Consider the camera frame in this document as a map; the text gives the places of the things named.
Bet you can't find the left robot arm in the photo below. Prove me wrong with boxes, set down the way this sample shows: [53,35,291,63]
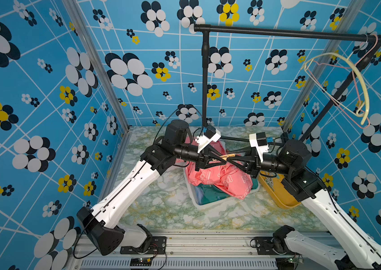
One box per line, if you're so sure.
[77,119,226,256]

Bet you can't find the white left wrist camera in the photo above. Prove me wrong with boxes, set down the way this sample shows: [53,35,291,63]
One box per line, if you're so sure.
[197,125,221,153]

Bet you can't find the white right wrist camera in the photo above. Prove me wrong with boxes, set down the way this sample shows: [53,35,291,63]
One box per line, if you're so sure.
[249,132,275,163]

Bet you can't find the green jacket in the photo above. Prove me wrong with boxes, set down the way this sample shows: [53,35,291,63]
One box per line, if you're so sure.
[195,184,230,205]

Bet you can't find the pink clothes hanger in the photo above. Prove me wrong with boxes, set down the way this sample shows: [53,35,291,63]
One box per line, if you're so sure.
[306,33,379,129]

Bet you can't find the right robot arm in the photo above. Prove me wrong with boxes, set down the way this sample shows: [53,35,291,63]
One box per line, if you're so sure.
[227,139,381,270]

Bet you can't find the white plastic basket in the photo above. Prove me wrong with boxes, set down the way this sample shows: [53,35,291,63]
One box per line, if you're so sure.
[183,141,260,208]

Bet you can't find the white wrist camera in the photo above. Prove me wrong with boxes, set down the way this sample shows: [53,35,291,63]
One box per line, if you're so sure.
[249,132,275,163]
[197,125,221,153]

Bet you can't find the pink jacket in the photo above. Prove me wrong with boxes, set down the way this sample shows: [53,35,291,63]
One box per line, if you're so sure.
[176,136,255,200]

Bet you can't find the small black electronics board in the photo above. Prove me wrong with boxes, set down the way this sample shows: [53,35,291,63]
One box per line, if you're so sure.
[130,257,153,268]

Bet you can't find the white hanger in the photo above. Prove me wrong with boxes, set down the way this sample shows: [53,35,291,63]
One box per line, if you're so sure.
[301,51,370,126]

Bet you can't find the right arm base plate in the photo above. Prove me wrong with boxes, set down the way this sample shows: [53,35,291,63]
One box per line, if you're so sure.
[250,237,295,256]

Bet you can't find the yellow plastic tray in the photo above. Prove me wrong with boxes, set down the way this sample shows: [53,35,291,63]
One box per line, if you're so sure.
[258,171,301,209]

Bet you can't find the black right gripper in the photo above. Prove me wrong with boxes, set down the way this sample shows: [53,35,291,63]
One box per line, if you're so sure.
[228,147,293,180]

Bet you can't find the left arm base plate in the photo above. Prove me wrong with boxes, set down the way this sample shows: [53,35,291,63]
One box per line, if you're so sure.
[120,236,167,255]

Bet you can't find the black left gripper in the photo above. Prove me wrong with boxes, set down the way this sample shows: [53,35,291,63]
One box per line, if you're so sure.
[175,143,228,171]

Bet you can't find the black clothes rack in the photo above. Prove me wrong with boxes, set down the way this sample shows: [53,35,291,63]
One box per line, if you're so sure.
[194,24,381,127]

